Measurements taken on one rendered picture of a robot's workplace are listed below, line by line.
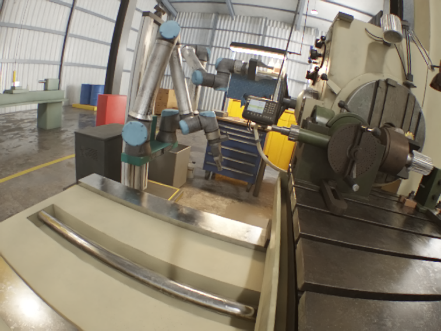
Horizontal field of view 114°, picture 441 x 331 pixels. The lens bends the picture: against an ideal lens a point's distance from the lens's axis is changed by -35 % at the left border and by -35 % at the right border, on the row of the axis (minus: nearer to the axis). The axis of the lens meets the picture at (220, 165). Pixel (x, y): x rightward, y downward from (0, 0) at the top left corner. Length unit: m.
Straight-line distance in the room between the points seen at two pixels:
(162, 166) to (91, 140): 1.06
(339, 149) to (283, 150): 3.38
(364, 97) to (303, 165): 0.57
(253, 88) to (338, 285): 3.19
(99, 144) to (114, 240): 0.97
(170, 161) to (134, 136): 1.26
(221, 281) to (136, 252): 0.32
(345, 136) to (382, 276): 0.45
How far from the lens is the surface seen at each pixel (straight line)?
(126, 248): 0.85
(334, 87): 1.24
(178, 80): 1.39
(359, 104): 1.21
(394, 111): 1.29
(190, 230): 0.93
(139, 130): 1.24
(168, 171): 2.51
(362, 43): 1.39
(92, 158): 1.79
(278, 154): 4.12
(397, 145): 0.97
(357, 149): 0.74
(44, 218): 1.03
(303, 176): 0.84
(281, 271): 0.61
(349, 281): 0.45
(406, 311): 0.48
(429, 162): 1.16
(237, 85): 3.46
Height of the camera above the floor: 1.25
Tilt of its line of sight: 18 degrees down
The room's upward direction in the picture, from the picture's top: 11 degrees clockwise
